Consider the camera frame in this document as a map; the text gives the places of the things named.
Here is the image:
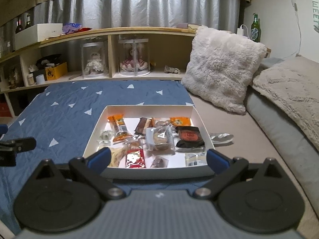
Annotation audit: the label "white clear snack packet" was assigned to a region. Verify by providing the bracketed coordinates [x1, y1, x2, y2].
[185, 152, 208, 167]

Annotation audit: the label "green print clear packet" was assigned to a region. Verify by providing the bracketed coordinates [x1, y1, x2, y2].
[98, 129, 114, 146]

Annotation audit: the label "small dark clear packet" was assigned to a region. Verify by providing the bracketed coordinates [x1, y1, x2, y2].
[150, 156, 169, 169]

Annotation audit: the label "yellow box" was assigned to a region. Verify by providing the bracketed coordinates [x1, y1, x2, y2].
[45, 62, 68, 80]

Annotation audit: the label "beige fluffy blanket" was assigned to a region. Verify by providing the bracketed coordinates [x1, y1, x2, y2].
[250, 56, 319, 152]

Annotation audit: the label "red storage box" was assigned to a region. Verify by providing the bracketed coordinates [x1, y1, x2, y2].
[0, 102, 12, 117]

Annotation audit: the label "seashell ornament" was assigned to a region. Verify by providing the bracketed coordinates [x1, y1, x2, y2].
[164, 65, 181, 74]

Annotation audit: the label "pink dress doll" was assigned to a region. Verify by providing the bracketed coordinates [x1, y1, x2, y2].
[120, 48, 149, 71]

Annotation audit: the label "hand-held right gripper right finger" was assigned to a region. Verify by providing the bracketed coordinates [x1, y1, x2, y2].
[193, 149, 299, 200]

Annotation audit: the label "white charger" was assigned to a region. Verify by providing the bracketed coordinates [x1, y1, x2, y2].
[237, 25, 250, 39]

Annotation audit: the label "beige bed sheet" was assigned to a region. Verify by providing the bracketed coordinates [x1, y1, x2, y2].
[184, 90, 319, 239]

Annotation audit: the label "green beer bottle white label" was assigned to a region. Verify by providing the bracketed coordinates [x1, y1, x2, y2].
[250, 13, 261, 43]

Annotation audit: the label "fluffy white pillow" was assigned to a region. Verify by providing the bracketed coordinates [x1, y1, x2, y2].
[181, 25, 267, 115]

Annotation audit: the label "small orange snack packet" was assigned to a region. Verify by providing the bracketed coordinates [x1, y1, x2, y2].
[170, 116, 192, 127]

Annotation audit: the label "black box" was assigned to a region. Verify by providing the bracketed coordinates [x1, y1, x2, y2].
[32, 68, 46, 81]

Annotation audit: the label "clear packet brown cookies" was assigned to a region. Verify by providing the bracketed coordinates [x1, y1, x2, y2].
[152, 117, 172, 128]

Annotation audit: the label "purple bag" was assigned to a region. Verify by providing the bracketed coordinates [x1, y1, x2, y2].
[62, 23, 83, 34]

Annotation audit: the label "black cloth item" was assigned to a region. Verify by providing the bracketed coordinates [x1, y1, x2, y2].
[35, 54, 62, 68]

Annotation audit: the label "cream snack packet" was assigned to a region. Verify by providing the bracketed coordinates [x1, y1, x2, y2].
[100, 146, 129, 168]

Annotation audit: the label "clear packet brown crisps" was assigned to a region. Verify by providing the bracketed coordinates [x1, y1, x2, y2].
[123, 136, 144, 152]

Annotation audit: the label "pink doll in case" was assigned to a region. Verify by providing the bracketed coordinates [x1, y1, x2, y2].
[118, 38, 151, 76]

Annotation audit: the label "blue triangle print quilt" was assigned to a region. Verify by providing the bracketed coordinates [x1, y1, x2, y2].
[0, 80, 197, 229]

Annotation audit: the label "white cardboard box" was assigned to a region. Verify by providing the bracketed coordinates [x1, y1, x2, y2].
[82, 105, 215, 180]

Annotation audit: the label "white hanging cable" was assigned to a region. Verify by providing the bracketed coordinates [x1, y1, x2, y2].
[290, 0, 303, 55]

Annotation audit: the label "white doll in case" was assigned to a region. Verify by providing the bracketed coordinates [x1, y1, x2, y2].
[82, 42, 110, 78]

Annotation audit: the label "white storage box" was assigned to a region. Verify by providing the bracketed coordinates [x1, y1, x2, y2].
[14, 24, 63, 51]

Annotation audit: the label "grey curtain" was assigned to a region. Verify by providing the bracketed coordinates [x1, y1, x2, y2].
[32, 0, 241, 43]

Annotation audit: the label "wooden shelf unit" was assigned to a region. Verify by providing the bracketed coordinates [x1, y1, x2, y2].
[0, 27, 200, 117]

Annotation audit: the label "brown chocolate packet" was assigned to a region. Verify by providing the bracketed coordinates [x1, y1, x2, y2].
[135, 117, 152, 135]

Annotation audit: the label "long orange snack packet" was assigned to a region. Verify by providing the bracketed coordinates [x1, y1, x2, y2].
[107, 114, 129, 133]

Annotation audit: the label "grey cushion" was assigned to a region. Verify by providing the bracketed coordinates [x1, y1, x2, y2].
[245, 90, 319, 180]

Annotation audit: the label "clear packet round pastry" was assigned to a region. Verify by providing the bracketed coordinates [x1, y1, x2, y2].
[143, 126, 176, 155]

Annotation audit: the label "brown plush toy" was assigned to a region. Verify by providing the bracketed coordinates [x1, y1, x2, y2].
[7, 66, 22, 89]

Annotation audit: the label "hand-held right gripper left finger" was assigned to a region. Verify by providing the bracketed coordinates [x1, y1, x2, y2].
[22, 146, 126, 201]

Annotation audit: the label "black packet red mooncake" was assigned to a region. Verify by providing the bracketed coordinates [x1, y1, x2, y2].
[175, 126, 205, 152]

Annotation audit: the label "red snack packet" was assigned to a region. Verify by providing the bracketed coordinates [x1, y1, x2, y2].
[125, 149, 146, 169]

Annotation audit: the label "white dress doll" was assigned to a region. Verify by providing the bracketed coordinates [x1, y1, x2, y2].
[85, 51, 104, 75]

